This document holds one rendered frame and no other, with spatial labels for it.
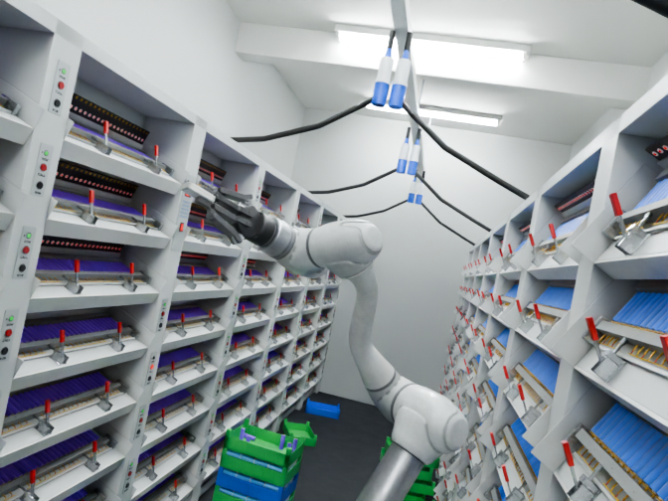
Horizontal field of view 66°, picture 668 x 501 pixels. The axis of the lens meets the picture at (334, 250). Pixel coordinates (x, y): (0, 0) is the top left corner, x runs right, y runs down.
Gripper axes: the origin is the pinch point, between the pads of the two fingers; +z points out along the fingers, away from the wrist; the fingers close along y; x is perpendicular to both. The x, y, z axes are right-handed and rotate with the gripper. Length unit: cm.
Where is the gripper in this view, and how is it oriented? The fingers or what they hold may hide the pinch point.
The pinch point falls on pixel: (198, 193)
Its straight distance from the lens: 115.5
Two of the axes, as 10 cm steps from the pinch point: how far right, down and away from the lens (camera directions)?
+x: 7.7, -1.5, -6.2
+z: -6.2, -3.9, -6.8
